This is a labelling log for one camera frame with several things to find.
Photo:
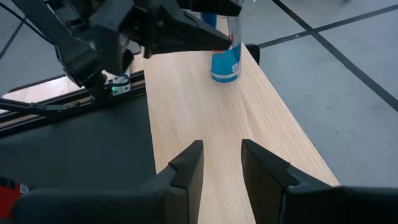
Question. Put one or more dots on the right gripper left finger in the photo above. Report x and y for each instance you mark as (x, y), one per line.
(186, 168)

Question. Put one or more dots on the red Coca-Cola can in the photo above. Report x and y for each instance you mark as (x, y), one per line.
(9, 202)

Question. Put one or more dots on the wooden shelf with black frame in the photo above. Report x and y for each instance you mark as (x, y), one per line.
(217, 109)

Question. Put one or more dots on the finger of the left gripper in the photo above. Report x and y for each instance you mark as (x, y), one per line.
(180, 34)
(214, 6)

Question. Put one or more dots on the blue silver Red Bull can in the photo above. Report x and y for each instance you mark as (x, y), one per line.
(227, 67)

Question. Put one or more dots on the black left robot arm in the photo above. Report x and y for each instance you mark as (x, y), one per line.
(71, 53)

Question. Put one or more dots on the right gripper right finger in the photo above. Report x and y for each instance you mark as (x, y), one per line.
(264, 177)

